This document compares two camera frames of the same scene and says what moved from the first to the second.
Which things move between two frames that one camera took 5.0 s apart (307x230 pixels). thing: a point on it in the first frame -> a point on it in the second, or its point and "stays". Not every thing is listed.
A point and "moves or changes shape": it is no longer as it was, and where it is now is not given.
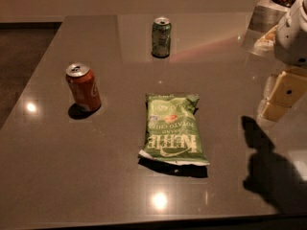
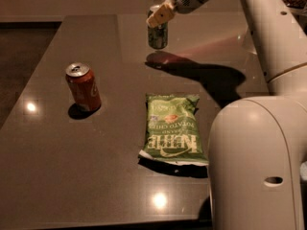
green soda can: (161, 37) moves or changes shape
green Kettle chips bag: (173, 133) stays
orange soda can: (84, 85) stays
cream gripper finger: (282, 92) -> (160, 14)
